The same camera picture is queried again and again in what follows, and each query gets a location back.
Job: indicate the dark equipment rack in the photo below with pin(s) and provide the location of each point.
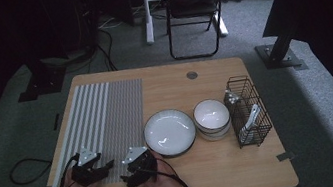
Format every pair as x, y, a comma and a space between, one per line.
86, 18

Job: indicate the black tape strip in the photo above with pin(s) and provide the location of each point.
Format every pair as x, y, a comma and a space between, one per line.
56, 121

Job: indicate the black stand base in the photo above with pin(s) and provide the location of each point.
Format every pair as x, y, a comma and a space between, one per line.
44, 82

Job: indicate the grey striped placemat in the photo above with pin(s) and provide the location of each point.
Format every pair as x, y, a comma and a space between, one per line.
107, 116

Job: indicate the person's right hand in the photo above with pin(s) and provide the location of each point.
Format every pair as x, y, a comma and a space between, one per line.
165, 183

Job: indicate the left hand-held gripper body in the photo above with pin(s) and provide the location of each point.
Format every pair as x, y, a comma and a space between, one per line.
86, 173

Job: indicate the bundle of white chopsticks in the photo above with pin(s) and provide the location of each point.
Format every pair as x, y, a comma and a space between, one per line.
232, 98

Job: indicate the black stand with base plate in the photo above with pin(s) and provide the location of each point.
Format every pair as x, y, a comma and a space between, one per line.
281, 45

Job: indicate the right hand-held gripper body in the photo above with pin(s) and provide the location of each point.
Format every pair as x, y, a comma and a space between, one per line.
144, 168

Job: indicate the white ceramic spoon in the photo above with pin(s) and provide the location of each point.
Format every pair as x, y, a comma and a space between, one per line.
252, 117
245, 133

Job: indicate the grey table grommet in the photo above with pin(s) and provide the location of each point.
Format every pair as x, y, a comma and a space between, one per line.
192, 75

